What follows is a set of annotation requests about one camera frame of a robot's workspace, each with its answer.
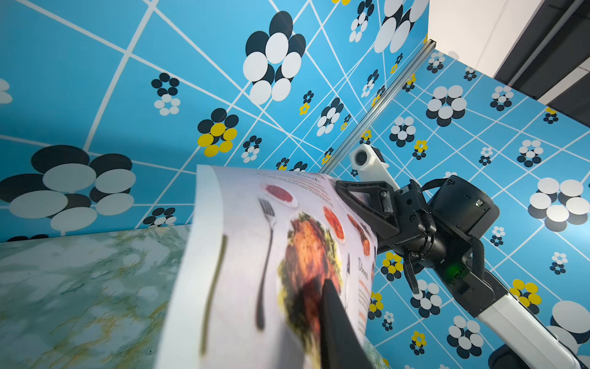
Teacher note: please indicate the restaurant menu sheet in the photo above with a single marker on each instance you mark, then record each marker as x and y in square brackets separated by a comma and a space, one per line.
[249, 288]

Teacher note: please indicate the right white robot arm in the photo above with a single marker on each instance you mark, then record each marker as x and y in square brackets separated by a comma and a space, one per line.
[439, 225]

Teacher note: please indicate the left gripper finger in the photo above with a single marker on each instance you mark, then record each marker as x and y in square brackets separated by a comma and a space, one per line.
[340, 347]

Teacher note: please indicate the right aluminium corner post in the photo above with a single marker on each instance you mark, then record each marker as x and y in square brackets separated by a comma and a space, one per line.
[401, 77]

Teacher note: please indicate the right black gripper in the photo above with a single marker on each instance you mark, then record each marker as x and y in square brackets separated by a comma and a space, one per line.
[403, 214]

